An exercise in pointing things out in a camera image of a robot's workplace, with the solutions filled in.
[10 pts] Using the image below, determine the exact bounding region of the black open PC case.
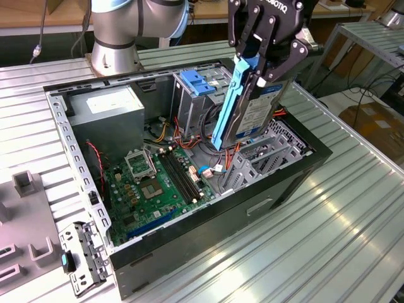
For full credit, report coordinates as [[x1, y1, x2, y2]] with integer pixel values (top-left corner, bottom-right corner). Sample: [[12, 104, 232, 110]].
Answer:
[[42, 57, 334, 300]]

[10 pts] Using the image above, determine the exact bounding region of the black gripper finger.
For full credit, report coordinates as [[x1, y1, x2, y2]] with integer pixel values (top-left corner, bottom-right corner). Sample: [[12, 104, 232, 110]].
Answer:
[[227, 0, 264, 59], [256, 14, 310, 90]]

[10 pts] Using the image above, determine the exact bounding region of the grey parts rack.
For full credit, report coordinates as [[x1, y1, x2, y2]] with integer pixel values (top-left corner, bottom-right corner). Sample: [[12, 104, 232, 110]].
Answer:
[[0, 170, 64, 288]]

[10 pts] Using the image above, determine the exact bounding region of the grey metal card retainer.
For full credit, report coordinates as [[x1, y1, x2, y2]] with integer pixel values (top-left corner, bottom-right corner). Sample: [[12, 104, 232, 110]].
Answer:
[[58, 220, 111, 299]]

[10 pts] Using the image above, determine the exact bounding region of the multicoloured disk power wire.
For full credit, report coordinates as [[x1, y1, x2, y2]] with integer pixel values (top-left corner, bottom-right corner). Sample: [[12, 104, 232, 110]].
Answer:
[[225, 107, 287, 173]]

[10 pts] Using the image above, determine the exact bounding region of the metal socket cover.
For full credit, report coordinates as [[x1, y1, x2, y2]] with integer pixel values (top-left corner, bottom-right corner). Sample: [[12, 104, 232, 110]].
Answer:
[[124, 147, 158, 182]]

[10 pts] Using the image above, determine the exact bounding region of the metal slat side table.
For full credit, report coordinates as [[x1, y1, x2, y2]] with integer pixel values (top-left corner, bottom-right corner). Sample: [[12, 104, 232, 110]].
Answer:
[[306, 21, 404, 92]]

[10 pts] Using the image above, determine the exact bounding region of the grey metal disk bay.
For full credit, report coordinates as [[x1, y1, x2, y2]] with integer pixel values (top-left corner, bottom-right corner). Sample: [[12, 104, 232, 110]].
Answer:
[[220, 135, 313, 195]]

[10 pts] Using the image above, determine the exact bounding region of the long wooden desk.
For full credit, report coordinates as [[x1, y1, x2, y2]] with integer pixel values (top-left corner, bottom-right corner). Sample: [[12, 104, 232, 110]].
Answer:
[[0, 0, 376, 61]]

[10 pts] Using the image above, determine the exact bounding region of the grey power supply unit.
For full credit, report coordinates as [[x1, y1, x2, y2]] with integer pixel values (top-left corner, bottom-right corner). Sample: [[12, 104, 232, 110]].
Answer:
[[67, 85, 146, 162]]

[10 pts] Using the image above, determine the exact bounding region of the blue plastic drive bracket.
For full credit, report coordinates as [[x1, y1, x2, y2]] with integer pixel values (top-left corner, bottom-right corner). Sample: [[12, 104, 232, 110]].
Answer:
[[179, 69, 218, 98]]

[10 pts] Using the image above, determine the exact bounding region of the red orange wire bundle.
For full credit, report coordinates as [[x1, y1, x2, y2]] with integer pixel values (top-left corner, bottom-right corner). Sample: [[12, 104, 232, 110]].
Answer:
[[173, 116, 222, 158]]

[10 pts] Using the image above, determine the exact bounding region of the hard disk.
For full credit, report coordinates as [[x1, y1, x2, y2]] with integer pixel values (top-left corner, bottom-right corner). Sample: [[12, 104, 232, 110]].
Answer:
[[210, 53, 293, 152]]

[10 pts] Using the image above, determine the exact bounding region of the small brown box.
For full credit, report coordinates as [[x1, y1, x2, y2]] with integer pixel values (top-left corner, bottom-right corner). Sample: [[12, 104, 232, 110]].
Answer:
[[47, 0, 92, 15]]

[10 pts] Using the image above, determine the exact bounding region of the green motherboard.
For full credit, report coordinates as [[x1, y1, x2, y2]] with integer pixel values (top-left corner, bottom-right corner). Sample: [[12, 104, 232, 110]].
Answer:
[[104, 146, 218, 247]]

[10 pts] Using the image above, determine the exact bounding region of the grey metal drive cage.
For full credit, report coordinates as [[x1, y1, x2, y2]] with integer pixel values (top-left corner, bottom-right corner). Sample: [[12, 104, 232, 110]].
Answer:
[[172, 66, 236, 140]]

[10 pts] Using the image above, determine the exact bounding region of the blue expansion slot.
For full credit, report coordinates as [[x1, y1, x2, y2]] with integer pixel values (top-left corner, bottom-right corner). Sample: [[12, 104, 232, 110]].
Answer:
[[125, 208, 178, 240]]

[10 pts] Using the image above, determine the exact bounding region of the black latch with blue tab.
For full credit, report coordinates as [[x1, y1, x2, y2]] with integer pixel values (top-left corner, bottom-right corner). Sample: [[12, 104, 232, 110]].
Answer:
[[60, 251, 78, 274]]

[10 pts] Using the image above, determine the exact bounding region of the black cable with silver connector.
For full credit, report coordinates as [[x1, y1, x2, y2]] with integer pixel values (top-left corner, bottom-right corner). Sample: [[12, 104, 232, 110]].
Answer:
[[30, 0, 48, 64]]

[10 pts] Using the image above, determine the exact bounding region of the black RAM slot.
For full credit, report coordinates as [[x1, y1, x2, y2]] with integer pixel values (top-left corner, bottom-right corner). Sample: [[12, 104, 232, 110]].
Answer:
[[162, 151, 198, 203], [159, 151, 195, 205], [169, 148, 205, 199], [165, 150, 201, 201]]

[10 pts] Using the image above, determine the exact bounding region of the large labelled cardboard box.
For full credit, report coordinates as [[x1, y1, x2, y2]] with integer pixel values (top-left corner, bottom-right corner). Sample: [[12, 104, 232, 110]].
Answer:
[[339, 100, 404, 158]]

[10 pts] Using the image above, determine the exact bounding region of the CPU socket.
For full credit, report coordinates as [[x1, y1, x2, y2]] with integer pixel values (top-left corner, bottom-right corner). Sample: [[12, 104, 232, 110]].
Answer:
[[140, 178, 167, 200]]

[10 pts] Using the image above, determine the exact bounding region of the yellow red wire bundle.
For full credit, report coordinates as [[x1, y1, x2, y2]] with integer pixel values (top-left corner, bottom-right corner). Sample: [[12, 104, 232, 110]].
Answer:
[[153, 121, 170, 143]]

